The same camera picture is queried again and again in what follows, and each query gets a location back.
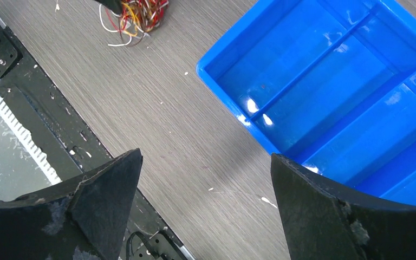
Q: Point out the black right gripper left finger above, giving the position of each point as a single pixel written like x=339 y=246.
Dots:
x=84 y=217

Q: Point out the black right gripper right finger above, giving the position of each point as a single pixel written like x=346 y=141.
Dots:
x=323 y=219

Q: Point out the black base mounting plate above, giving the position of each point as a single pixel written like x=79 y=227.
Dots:
x=44 y=141

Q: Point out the blue plastic divided tray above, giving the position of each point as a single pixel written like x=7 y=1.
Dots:
x=329 y=84

